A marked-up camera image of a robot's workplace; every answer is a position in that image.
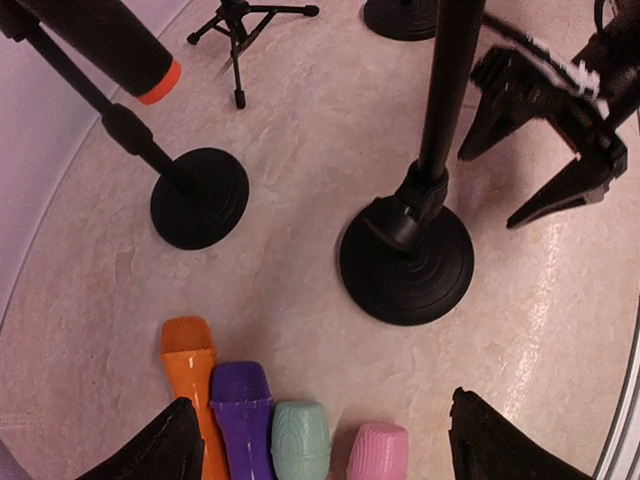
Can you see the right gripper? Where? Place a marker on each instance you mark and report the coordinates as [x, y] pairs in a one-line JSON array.
[[584, 99]]

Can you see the orange toy microphone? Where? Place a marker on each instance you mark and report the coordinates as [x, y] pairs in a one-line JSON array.
[[189, 356]]

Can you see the black tripod microphone stand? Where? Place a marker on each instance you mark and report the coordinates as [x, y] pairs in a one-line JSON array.
[[229, 21]]

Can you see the purple toy microphone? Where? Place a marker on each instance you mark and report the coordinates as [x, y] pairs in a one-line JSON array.
[[242, 403]]

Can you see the black wireless microphone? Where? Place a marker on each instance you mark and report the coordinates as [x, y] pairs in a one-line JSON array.
[[112, 38]]

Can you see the mint green toy microphone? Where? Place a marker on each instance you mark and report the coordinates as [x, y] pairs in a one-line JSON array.
[[300, 441]]

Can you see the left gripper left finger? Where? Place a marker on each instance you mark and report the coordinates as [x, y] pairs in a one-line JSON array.
[[169, 447]]

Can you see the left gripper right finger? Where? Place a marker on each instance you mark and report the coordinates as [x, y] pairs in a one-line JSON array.
[[485, 445]]

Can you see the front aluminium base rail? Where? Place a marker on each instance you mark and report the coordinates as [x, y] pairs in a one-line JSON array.
[[620, 456]]

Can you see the pink toy microphone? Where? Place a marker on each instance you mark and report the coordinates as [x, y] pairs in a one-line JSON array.
[[380, 451]]

